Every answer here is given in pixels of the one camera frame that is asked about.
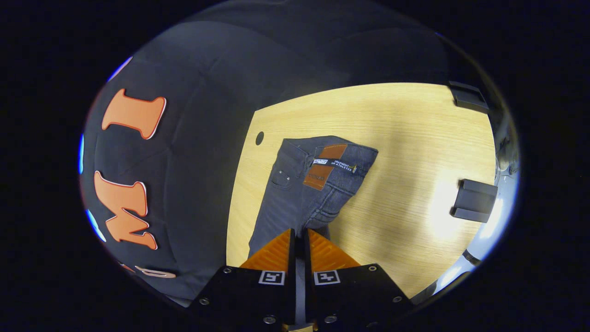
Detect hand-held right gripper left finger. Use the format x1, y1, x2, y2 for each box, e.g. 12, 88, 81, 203
188, 228, 298, 328

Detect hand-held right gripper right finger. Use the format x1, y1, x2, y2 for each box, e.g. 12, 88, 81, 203
302, 228, 416, 330

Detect dark grey jeans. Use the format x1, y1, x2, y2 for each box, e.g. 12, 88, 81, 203
248, 135, 379, 259

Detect black table clamp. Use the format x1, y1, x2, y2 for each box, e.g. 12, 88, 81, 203
450, 178, 499, 224
448, 81, 490, 114

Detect black backdrop cloth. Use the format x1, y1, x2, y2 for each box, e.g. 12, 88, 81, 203
79, 0, 498, 308

